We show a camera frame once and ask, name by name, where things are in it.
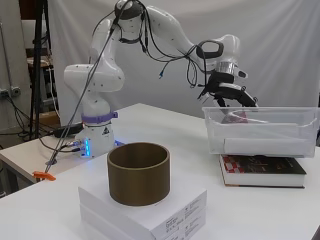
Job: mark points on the dark hardcover book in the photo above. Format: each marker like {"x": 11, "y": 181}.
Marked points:
{"x": 263, "y": 170}

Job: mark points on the clear plastic box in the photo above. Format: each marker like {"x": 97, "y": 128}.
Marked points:
{"x": 266, "y": 133}

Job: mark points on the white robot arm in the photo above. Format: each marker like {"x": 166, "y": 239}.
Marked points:
{"x": 100, "y": 76}

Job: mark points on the white flat pad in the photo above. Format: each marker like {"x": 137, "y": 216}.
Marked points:
{"x": 266, "y": 146}

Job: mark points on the orange clamp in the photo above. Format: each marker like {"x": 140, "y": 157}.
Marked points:
{"x": 43, "y": 175}

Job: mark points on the brown round tub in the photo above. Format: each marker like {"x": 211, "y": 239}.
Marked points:
{"x": 138, "y": 176}

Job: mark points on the white flat box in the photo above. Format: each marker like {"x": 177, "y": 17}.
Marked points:
{"x": 166, "y": 213}
{"x": 100, "y": 220}

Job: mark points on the black tripod stand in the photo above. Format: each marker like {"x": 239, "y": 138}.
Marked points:
{"x": 36, "y": 66}

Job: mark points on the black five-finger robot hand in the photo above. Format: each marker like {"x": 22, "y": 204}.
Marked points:
{"x": 230, "y": 88}

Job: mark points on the white side table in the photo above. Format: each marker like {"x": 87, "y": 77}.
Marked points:
{"x": 26, "y": 156}

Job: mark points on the white hanging sheet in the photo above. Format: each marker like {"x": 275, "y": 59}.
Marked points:
{"x": 283, "y": 50}

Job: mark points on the red and white snack packet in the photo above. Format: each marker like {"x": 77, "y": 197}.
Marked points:
{"x": 237, "y": 117}

